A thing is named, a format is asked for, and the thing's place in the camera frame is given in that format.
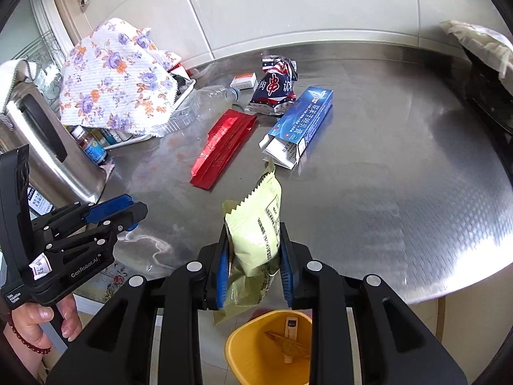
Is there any yellow plastic bin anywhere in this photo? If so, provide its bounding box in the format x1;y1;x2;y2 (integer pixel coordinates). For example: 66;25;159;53
224;310;314;385

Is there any green snack packet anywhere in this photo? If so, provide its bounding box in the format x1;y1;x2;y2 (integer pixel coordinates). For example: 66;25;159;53
212;156;283;326

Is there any person's left forearm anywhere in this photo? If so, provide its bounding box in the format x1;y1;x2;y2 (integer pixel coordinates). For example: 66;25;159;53
0;325;49;385

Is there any dark blue snack bag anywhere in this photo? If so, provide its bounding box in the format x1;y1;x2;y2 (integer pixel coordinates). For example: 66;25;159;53
245;54;299;116

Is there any person's left hand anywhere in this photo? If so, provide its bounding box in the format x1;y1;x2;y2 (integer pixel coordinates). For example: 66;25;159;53
10;294;83;349

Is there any white framed glass door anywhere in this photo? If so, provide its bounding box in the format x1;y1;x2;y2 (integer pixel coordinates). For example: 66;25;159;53
0;0;81;102

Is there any white plastic bag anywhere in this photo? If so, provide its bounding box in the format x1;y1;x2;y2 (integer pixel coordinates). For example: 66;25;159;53
438;20;513;80

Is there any red bead bracelet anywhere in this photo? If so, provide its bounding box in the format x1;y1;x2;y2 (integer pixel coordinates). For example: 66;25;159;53
7;320;54;354

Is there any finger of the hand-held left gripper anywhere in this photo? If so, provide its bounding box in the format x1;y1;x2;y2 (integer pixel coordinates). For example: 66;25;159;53
30;193;134;238
43;201;149;258

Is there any white stick wrapper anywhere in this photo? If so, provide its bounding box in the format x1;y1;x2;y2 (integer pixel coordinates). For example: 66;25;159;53
282;318;299;364

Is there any blue toothpaste box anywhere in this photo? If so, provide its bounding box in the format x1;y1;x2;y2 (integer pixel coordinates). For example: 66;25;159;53
258;86;334;169

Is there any black gas stove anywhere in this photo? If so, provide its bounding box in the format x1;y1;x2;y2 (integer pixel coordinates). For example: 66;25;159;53
460;43;513;178

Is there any clear plastic blister tray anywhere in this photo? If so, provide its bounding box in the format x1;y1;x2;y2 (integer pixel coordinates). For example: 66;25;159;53
154;84;241;137

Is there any red foil packet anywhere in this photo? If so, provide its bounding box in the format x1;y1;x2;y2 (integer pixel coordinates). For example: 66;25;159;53
190;108;258;190

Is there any brown bottle blue label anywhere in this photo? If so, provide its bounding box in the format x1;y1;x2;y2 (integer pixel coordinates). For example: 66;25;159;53
78;132;109;165

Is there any white plastic tray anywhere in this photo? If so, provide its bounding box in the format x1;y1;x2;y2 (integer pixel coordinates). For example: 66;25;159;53
103;78;197;151

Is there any stainless steel kettle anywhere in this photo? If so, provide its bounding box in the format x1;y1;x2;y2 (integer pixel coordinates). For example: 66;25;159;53
0;82;107;210

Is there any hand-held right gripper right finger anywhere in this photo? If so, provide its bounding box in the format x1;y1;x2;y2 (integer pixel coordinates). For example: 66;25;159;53
278;222;467;385

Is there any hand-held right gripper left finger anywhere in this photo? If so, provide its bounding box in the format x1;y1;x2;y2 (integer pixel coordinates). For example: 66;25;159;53
46;225;235;385

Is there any small orange white box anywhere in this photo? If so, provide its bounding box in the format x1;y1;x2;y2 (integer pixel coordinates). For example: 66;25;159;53
230;73;258;90

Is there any brown crumpled wrapper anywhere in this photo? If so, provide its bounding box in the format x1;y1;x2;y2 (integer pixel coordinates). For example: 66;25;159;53
264;330;310;360

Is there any floral white cloth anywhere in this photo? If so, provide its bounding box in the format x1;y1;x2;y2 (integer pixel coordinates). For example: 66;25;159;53
59;18;183;139

